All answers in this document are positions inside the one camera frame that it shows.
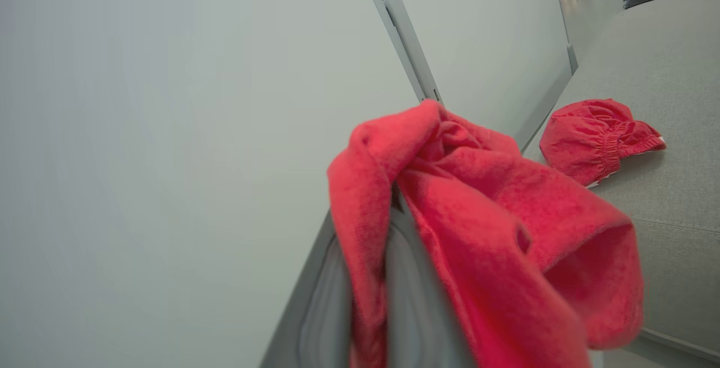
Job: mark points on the red fleece sweater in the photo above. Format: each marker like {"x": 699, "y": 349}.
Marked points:
{"x": 506, "y": 233}

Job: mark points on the grey fabric sofa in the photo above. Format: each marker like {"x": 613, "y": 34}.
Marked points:
{"x": 664, "y": 75}

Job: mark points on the grey partition bottom rail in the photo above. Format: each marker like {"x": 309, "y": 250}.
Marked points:
{"x": 548, "y": 98}

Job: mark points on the grey partition post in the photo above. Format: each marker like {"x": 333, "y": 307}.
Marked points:
{"x": 402, "y": 30}

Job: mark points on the red garment with white stripes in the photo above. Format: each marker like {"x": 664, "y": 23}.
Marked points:
{"x": 590, "y": 137}

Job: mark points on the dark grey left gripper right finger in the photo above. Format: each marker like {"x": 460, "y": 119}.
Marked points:
{"x": 416, "y": 312}

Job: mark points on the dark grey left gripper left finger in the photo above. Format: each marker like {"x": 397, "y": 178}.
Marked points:
{"x": 320, "y": 312}

